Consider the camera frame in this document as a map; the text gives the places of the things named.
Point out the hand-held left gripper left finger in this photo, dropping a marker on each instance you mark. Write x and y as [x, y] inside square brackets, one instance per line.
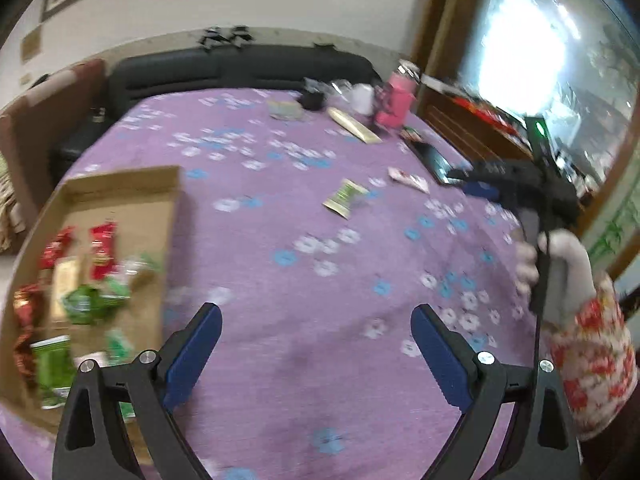
[195, 355]

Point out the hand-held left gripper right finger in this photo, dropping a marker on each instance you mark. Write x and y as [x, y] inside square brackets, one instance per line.
[440, 355]

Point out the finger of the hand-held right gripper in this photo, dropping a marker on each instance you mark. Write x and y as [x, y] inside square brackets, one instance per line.
[480, 190]
[472, 171]

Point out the green striped-edge snack packet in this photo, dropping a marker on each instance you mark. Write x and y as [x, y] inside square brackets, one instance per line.
[52, 370]

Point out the shallow cardboard box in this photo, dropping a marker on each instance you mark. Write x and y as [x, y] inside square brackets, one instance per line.
[120, 200]

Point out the dark red snack packet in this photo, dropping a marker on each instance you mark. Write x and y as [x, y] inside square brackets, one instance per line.
[27, 305]

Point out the person's right forearm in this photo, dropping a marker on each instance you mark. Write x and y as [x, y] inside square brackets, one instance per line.
[595, 365]

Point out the person's right hand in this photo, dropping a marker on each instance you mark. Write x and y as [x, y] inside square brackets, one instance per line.
[572, 270]

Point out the black tablet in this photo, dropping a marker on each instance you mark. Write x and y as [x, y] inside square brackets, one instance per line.
[435, 160]

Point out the wooden side cabinet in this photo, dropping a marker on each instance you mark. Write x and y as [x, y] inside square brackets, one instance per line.
[465, 125]

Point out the white and red packet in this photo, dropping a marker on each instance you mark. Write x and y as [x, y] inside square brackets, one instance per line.
[409, 180]

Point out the small green snack packet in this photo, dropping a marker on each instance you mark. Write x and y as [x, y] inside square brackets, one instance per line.
[117, 345]

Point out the green and beige snack packet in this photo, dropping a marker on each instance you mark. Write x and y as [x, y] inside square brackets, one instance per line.
[141, 267]

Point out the pink bottle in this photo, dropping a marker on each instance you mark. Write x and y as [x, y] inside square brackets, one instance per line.
[395, 100]

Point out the purple floral tablecloth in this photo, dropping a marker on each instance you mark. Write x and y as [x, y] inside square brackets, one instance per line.
[300, 310]

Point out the crumpled green snack packet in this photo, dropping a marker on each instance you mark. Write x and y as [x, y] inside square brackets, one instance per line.
[87, 302]

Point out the long beige packet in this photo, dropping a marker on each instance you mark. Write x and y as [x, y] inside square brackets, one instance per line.
[355, 125]

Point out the green and white snack packet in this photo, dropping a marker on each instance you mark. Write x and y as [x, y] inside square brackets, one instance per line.
[345, 197]

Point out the white cup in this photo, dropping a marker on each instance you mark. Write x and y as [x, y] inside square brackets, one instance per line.
[362, 99]

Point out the bright red snack packet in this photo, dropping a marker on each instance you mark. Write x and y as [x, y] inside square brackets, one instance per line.
[102, 252]

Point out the large glass window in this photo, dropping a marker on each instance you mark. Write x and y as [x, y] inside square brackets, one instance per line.
[525, 40]

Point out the clear plastic bag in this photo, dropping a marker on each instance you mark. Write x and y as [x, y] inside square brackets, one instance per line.
[341, 88]

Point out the black lumpy object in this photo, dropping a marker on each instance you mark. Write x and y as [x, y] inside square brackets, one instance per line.
[312, 97]

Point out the pale flat packet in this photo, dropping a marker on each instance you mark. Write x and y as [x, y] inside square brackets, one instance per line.
[287, 109]

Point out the patterned blanket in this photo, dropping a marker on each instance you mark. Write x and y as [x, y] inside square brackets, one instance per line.
[7, 200]

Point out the small pale object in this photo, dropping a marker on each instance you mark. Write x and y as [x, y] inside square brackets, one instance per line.
[98, 114]

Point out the brown armchair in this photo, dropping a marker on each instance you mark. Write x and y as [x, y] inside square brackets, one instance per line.
[30, 135]

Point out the cluster of small black objects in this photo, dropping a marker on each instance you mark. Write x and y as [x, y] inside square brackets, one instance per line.
[225, 37]

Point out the black leather sofa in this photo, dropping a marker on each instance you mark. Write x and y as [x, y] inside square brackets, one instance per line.
[200, 70]

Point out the beige wall plaque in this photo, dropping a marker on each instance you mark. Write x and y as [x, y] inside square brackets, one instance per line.
[31, 45]

